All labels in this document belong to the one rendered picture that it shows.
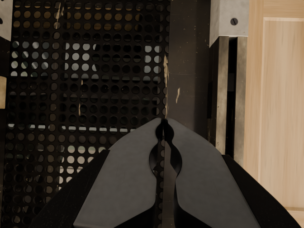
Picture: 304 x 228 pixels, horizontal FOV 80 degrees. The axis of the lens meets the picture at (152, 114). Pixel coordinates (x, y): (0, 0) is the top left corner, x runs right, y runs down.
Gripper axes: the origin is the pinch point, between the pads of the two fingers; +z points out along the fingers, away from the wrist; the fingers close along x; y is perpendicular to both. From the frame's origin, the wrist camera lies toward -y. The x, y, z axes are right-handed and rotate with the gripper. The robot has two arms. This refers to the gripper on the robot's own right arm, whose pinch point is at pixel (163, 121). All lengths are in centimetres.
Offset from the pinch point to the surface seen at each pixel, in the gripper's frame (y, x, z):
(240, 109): 10.7, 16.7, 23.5
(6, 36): -1, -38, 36
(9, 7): -7, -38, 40
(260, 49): 0.6, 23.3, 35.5
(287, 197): 30.9, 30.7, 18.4
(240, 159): 19.6, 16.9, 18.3
